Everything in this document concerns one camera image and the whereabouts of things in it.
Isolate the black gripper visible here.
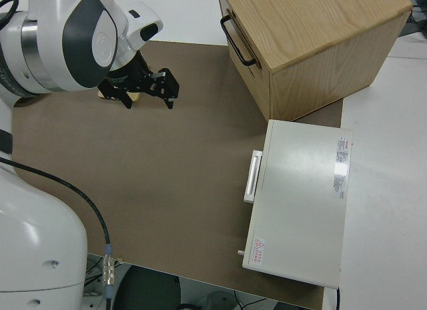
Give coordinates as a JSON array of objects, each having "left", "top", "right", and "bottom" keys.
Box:
[{"left": 97, "top": 67, "right": 181, "bottom": 111}]

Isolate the small wooden block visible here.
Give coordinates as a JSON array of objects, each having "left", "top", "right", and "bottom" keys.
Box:
[{"left": 97, "top": 91, "right": 140, "bottom": 104}]

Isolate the brown table mat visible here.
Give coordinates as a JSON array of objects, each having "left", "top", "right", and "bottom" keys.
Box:
[{"left": 11, "top": 39, "right": 345, "bottom": 310}]

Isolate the cream toaster oven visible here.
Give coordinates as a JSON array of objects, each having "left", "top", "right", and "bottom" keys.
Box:
[{"left": 242, "top": 119, "right": 354, "bottom": 289}]

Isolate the light wooden cabinet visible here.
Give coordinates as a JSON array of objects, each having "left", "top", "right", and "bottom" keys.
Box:
[{"left": 216, "top": 0, "right": 414, "bottom": 123}]

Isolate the black cabinet handle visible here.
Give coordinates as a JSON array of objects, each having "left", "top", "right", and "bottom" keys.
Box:
[{"left": 220, "top": 15, "right": 258, "bottom": 67}]

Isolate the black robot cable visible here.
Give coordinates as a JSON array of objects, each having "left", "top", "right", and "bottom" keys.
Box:
[{"left": 0, "top": 156, "right": 116, "bottom": 304}]

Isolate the cream toaster door handle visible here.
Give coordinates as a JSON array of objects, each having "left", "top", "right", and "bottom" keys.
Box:
[{"left": 243, "top": 150, "right": 264, "bottom": 203}]

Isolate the black wire mesh frame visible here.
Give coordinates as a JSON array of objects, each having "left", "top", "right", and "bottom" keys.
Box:
[{"left": 398, "top": 0, "right": 427, "bottom": 41}]

